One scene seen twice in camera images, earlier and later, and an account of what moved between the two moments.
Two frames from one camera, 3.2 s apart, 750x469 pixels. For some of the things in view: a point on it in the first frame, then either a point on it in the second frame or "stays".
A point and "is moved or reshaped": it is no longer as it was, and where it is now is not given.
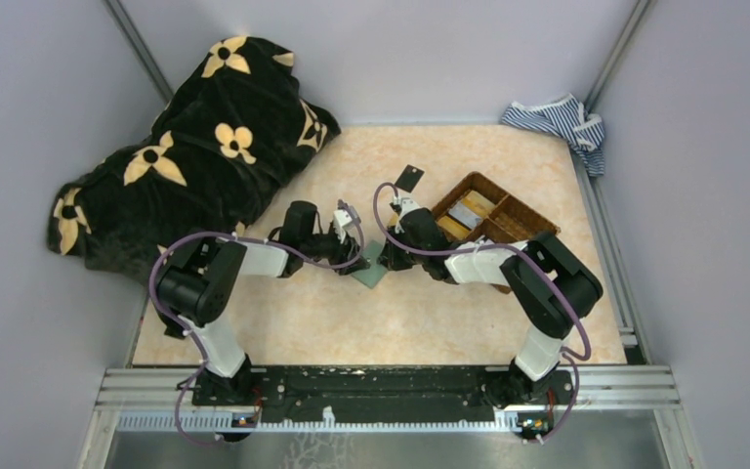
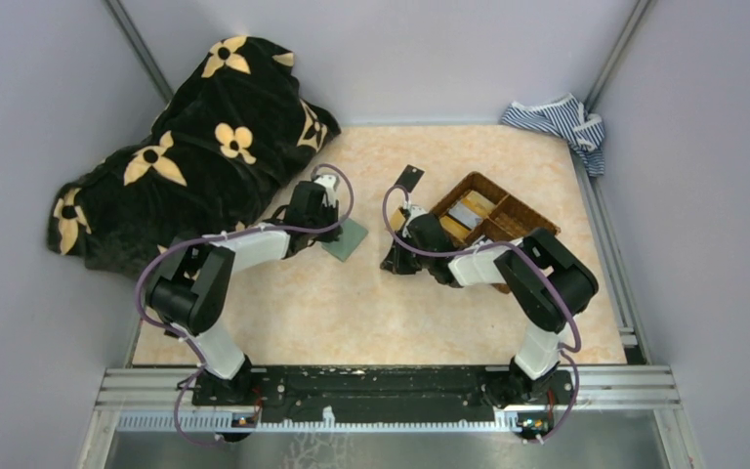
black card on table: (409, 178) stays
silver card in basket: (465, 215) stays
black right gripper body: (397, 259) stays
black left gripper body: (327, 245) -> (328, 213)
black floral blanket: (227, 139) stays
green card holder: (370, 276) is moved or reshaped
